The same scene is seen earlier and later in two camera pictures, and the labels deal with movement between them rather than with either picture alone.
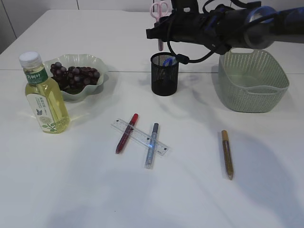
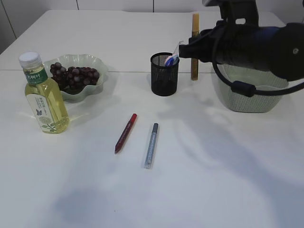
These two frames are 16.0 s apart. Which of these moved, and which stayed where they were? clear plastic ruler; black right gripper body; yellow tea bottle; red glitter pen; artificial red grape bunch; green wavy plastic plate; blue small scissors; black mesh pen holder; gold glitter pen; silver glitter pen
Moved: gold glitter pen; blue small scissors; clear plastic ruler; black right gripper body
Stayed: black mesh pen holder; yellow tea bottle; green wavy plastic plate; silver glitter pen; artificial red grape bunch; red glitter pen
